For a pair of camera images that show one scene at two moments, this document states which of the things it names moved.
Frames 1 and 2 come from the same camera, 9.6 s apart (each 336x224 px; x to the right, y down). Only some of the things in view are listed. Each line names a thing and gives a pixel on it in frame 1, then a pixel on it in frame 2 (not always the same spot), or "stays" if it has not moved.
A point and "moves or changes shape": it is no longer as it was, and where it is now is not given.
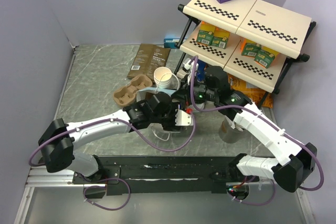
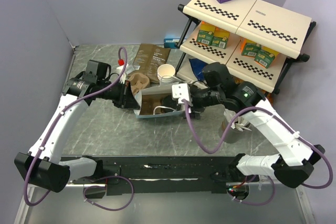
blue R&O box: x=171 y=43 stays
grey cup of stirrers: x=230 y=134 stays
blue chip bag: x=201 y=70 stays
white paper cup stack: x=162 y=76 moves or changes shape
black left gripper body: x=167 y=118 -> x=115 y=93
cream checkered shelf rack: x=250 y=38 stays
